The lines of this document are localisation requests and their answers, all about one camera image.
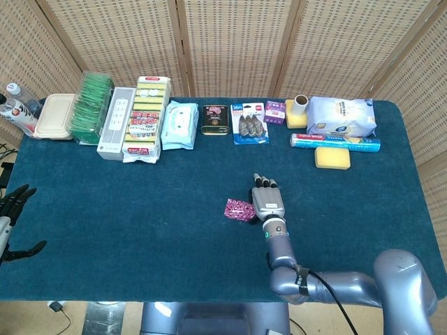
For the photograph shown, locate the small purple box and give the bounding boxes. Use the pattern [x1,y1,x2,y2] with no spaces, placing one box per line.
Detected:
[263,100,287,126]

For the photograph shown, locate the white bottle with red print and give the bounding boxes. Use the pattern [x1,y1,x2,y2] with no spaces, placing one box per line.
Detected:
[0,94,38,137]

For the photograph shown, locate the grey-blue robot torso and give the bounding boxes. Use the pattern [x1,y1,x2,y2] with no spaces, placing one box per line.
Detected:
[139,301,293,335]

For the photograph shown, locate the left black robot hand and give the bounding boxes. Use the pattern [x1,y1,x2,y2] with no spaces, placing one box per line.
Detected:
[0,184,48,265]

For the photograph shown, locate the yellow sponge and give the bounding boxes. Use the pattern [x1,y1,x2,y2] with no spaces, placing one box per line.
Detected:
[314,146,351,170]
[284,99,309,129]

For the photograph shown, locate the cream paper roll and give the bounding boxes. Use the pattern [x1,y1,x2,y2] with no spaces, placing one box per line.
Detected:
[293,94,309,116]

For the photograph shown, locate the yellow sponge multipack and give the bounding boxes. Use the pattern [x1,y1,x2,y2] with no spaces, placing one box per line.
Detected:
[122,75,172,164]

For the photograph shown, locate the black device beside table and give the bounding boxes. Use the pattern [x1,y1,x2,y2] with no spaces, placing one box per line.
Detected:
[0,162,13,188]

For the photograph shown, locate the teal table cloth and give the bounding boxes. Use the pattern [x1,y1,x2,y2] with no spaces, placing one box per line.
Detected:
[0,96,447,304]

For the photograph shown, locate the pink patterned block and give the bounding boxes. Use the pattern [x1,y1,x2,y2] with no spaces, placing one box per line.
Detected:
[223,198,255,223]

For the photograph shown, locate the beige lidded lunch box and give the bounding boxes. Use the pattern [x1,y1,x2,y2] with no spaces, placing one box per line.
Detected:
[33,93,77,141]

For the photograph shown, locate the correction tape blister pack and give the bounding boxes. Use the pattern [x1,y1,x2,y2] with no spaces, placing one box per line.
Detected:
[230,102,270,145]

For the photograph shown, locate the green tea bag box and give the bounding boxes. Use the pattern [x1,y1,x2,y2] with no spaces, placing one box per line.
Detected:
[67,70,115,146]

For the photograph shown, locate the gold and black tin can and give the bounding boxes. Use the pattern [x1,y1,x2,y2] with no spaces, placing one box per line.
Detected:
[200,104,231,136]

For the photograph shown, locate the white lavender tissue pack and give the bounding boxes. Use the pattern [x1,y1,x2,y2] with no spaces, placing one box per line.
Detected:
[306,96,378,137]

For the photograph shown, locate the woven rattan screen panel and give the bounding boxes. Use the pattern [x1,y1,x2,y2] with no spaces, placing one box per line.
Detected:
[362,0,447,259]
[0,0,85,149]
[176,0,301,98]
[34,0,191,98]
[275,0,439,102]

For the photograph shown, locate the shiny metal floor plate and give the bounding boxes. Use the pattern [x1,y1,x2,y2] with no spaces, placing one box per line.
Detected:
[83,301,126,335]

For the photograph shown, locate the blue cling film roll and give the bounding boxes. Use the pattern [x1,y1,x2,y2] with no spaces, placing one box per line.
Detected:
[289,132,381,154]

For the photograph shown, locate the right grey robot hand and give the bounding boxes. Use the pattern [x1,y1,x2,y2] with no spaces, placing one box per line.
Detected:
[249,172,286,224]

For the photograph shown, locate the clear water bottle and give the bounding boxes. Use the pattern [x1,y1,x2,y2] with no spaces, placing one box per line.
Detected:
[6,82,43,119]

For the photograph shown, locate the white power strip box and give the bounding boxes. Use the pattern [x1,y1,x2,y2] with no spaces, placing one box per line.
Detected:
[96,87,137,161]

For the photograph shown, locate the light blue wet wipes pack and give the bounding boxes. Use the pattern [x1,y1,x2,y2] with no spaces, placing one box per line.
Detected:
[161,100,200,151]

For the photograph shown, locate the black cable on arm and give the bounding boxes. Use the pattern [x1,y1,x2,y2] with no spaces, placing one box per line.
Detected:
[293,265,359,335]

